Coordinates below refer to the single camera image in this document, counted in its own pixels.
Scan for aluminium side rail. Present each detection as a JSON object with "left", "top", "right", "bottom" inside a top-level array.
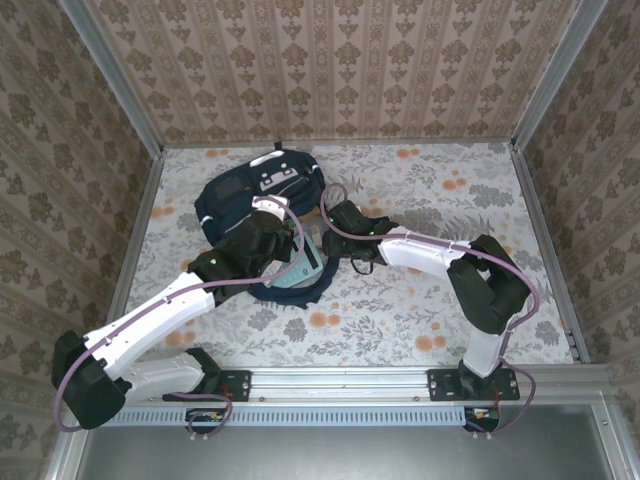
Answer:
[
  {"left": 508, "top": 143, "right": 592, "bottom": 364},
  {"left": 93, "top": 149, "right": 166, "bottom": 367}
]

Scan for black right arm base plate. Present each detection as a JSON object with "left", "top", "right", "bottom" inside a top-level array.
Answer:
[{"left": 427, "top": 368, "right": 521, "bottom": 402}]

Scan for aluminium frame post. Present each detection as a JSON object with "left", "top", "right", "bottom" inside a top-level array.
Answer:
[
  {"left": 510, "top": 0, "right": 610, "bottom": 151},
  {"left": 58, "top": 0, "right": 165, "bottom": 157}
]

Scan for aluminium mounting rail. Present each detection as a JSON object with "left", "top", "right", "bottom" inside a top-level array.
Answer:
[{"left": 74, "top": 366, "right": 611, "bottom": 401}]

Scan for grey slotted cable duct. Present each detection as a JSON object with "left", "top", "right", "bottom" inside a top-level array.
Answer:
[{"left": 92, "top": 405, "right": 474, "bottom": 427}]

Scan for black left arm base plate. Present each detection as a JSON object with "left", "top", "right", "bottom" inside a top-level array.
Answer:
[{"left": 162, "top": 369, "right": 252, "bottom": 403}]

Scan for teal calculator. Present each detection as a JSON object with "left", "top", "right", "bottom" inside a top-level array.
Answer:
[{"left": 269, "top": 234, "right": 326, "bottom": 290}]

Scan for grey metal sheet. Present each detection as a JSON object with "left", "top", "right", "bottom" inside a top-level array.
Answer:
[{"left": 74, "top": 424, "right": 617, "bottom": 480}]

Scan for navy blue backpack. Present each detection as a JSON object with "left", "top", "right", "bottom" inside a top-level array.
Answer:
[{"left": 194, "top": 142, "right": 341, "bottom": 309}]

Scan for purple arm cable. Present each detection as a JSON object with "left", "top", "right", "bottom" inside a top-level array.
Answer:
[
  {"left": 319, "top": 182, "right": 540, "bottom": 441},
  {"left": 52, "top": 195, "right": 306, "bottom": 441}
]

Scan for floral table cloth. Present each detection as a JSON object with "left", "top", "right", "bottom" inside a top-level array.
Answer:
[{"left": 110, "top": 142, "right": 576, "bottom": 369}]

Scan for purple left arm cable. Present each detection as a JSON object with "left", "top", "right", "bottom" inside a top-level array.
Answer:
[{"left": 52, "top": 195, "right": 306, "bottom": 441}]

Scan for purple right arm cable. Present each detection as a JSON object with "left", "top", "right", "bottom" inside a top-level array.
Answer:
[{"left": 319, "top": 182, "right": 540, "bottom": 441}]

